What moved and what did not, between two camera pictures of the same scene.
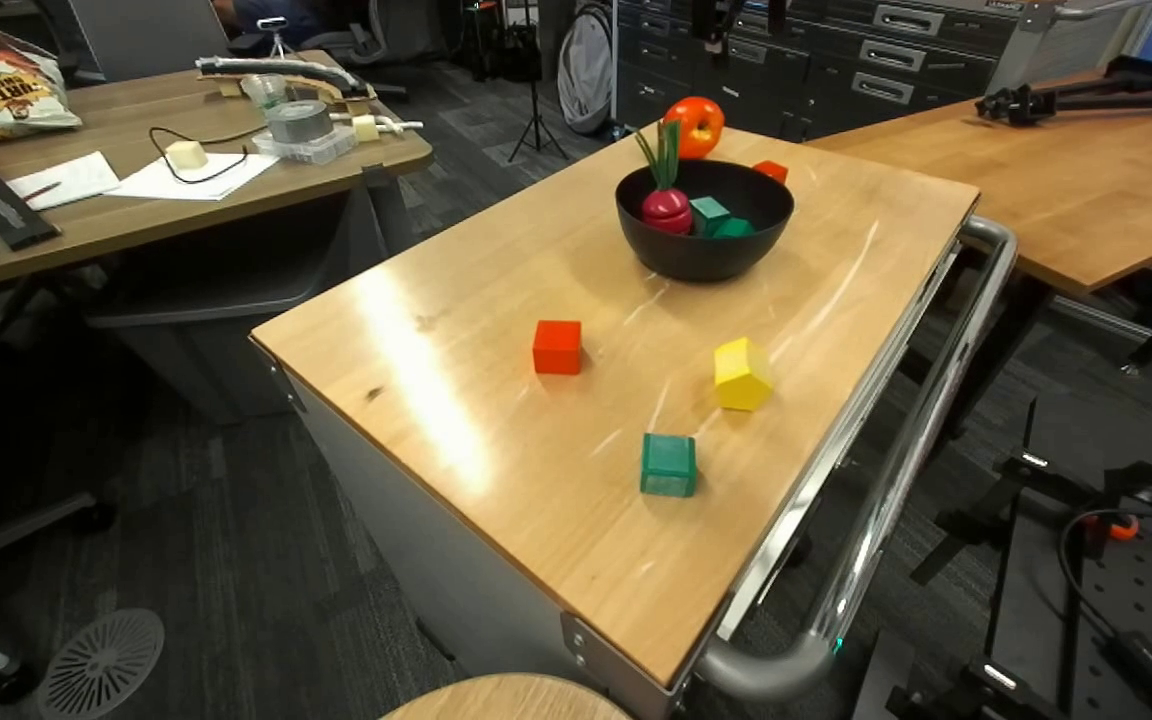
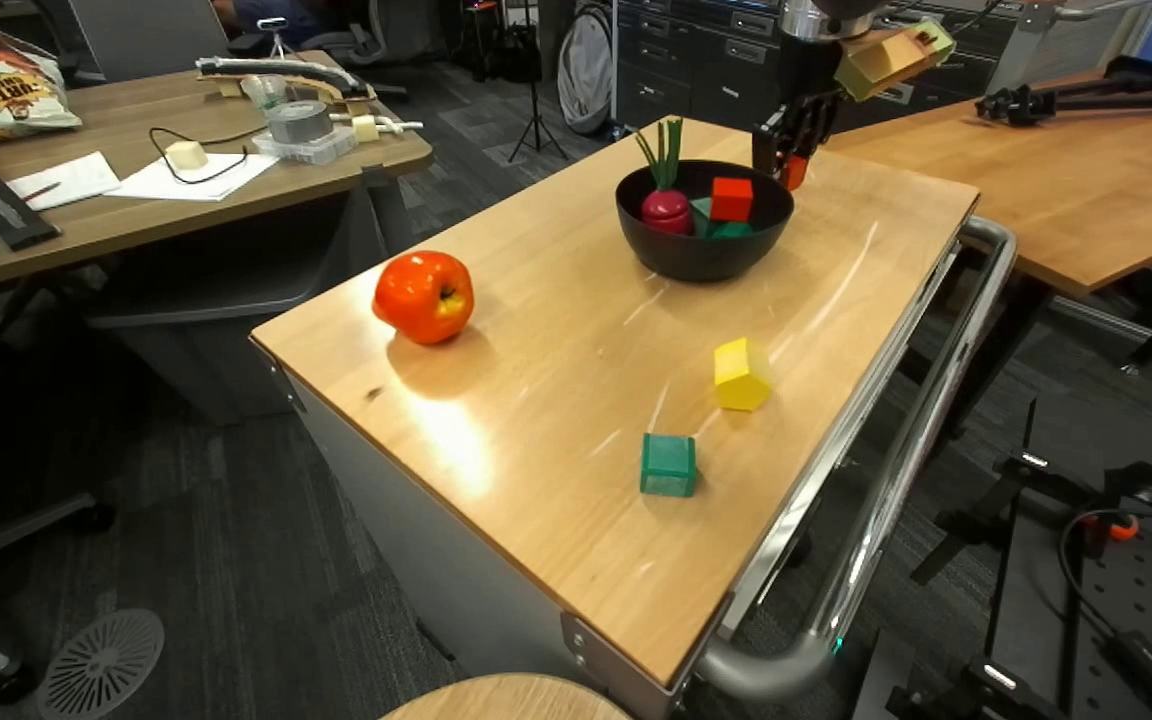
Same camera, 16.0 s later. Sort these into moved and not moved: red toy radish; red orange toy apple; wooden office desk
Moved: red orange toy apple
Not moved: wooden office desk; red toy radish
